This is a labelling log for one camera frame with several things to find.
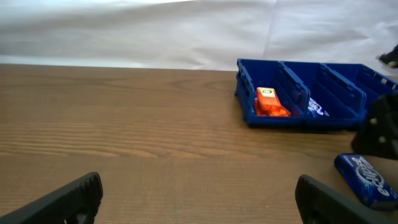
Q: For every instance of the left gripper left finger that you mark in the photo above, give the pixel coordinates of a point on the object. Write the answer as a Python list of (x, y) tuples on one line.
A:
[(73, 199)]

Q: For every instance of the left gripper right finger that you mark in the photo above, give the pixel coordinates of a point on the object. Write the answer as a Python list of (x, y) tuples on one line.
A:
[(326, 205)]

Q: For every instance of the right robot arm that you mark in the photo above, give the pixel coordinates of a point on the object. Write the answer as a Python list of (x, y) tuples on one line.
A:
[(391, 57)]

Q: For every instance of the blue tray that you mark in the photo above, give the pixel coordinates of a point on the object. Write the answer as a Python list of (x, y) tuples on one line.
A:
[(267, 73)]

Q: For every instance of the blue candy pack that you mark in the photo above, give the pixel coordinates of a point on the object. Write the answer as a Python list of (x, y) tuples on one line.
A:
[(363, 180), (315, 109)]

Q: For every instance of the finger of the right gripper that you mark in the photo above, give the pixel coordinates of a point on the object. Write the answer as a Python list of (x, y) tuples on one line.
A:
[(381, 130)]

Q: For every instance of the orange candy box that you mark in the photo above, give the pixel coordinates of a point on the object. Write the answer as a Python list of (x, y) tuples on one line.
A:
[(268, 99), (281, 113)]

